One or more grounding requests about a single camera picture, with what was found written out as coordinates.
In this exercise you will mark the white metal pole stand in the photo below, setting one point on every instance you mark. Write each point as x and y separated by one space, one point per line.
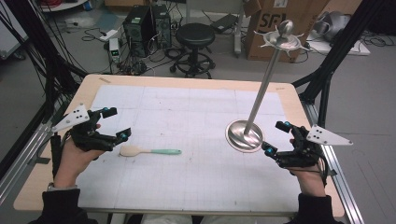
238 31

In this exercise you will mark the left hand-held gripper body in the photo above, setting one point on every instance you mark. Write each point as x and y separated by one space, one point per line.
88 133

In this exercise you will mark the large black computer tower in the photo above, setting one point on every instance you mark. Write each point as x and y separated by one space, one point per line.
138 31

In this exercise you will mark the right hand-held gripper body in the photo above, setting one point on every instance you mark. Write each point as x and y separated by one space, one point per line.
299 152

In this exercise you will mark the narrow black computer tower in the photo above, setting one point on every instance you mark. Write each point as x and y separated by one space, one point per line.
162 26

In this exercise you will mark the black round stool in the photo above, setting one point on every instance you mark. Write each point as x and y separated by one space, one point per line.
195 35

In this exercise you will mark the person's left hand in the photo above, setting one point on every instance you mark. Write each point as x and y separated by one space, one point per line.
70 165

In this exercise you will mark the brown cardboard box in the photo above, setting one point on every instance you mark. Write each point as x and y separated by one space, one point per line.
264 31

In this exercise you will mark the metal hook stand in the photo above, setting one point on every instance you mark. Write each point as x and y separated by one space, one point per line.
240 138

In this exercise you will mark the white flat board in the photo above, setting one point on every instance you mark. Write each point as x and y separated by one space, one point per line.
358 48

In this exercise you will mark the aluminium rail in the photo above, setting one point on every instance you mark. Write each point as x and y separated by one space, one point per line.
21 158
339 180

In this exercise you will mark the black frame post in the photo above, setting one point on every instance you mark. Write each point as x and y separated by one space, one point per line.
345 40
37 40

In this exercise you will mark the small white device green display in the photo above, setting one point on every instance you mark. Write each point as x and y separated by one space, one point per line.
114 49

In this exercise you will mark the white power strip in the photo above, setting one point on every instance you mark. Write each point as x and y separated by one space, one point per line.
108 35

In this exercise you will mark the wristwatch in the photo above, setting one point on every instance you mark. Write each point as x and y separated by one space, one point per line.
62 187

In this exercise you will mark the person's right hand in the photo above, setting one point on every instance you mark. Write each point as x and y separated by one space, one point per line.
309 182

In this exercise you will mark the white grid mat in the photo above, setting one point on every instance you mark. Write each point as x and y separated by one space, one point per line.
186 124

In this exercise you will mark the flat black device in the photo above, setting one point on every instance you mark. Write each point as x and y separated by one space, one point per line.
224 23

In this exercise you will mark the grey rounded casing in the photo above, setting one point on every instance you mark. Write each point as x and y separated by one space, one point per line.
334 25

